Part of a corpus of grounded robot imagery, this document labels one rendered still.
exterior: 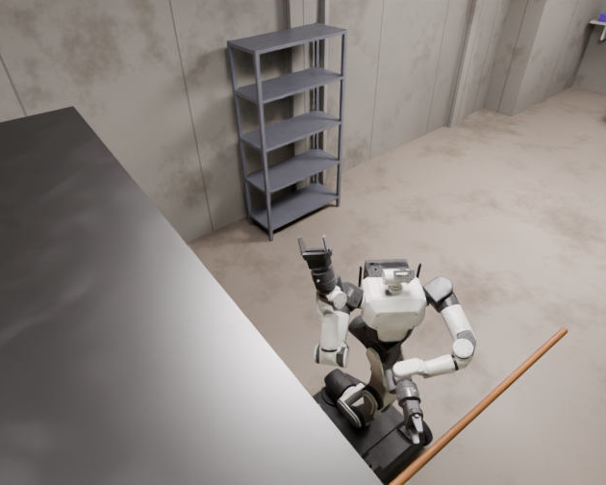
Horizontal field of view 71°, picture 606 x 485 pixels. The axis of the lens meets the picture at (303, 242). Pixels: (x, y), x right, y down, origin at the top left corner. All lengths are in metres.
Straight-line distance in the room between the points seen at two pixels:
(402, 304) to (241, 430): 1.28
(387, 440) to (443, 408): 0.58
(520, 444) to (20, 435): 2.92
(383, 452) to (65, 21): 3.39
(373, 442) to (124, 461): 2.26
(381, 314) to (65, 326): 1.28
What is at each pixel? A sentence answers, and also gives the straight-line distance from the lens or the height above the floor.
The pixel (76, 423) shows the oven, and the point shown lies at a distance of 0.78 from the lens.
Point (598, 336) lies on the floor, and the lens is 4.15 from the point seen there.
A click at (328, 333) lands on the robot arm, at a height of 1.40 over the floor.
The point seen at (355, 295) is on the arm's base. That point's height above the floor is 1.39.
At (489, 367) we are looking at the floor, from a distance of 3.56.
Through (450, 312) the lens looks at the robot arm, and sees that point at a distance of 1.92.
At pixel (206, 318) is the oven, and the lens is 0.84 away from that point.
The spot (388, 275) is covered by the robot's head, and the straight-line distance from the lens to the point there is 1.80.
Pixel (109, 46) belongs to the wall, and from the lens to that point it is 3.65.
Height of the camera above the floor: 2.71
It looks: 39 degrees down
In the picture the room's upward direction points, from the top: 1 degrees counter-clockwise
